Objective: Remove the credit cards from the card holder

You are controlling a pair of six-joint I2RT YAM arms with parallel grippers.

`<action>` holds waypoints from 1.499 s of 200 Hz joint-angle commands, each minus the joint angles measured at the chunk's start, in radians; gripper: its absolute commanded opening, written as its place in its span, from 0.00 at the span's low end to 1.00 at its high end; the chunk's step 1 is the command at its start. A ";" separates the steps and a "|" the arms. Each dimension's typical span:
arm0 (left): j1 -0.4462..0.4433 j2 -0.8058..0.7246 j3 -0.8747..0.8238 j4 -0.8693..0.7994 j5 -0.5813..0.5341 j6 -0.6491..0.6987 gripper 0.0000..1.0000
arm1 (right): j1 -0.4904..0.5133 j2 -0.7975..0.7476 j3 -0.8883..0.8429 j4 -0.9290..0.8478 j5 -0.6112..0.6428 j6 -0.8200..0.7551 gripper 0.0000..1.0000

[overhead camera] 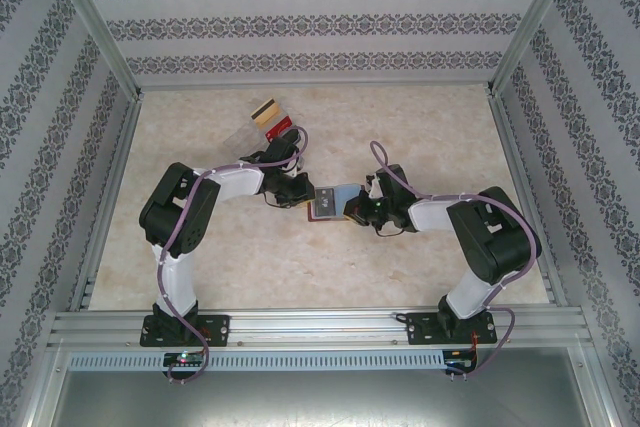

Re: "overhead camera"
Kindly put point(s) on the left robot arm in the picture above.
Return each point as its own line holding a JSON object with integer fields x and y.
{"x": 235, "y": 183}

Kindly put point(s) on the brown leather card holder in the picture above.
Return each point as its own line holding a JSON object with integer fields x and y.
{"x": 325, "y": 220}

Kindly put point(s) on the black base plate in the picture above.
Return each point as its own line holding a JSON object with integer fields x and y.
{"x": 420, "y": 329}
{"x": 217, "y": 329}

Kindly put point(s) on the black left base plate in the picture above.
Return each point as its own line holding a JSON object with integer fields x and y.
{"x": 217, "y": 329}

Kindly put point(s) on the light blue card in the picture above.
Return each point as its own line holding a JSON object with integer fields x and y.
{"x": 346, "y": 197}

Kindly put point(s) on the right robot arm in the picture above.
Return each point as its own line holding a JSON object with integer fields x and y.
{"x": 430, "y": 214}

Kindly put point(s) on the aluminium table side rail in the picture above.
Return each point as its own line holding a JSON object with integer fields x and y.
{"x": 120, "y": 157}
{"x": 509, "y": 147}

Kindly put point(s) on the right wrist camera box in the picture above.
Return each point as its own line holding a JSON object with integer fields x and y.
{"x": 372, "y": 184}

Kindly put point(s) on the clear acrylic card stand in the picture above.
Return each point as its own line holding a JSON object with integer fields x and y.
{"x": 240, "y": 139}

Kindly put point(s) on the gold card with black stripe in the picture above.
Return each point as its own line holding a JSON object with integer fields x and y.
{"x": 265, "y": 112}

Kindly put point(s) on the aluminium frame post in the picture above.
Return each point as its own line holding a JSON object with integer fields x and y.
{"x": 90, "y": 22}
{"x": 535, "y": 22}

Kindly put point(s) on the red credit card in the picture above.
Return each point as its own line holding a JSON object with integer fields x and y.
{"x": 280, "y": 127}

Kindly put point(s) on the grey metal sheet shelf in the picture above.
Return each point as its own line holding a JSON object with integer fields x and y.
{"x": 320, "y": 402}

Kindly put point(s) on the grey credit card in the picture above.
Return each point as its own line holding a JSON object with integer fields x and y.
{"x": 325, "y": 203}

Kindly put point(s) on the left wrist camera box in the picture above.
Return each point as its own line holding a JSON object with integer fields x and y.
{"x": 300, "y": 167}

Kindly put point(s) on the aluminium mounting rail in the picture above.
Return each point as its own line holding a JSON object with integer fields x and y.
{"x": 320, "y": 327}

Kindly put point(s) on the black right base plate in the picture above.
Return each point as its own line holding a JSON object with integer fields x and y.
{"x": 420, "y": 329}

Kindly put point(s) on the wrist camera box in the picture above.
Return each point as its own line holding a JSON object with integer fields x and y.
{"x": 300, "y": 167}
{"x": 372, "y": 184}

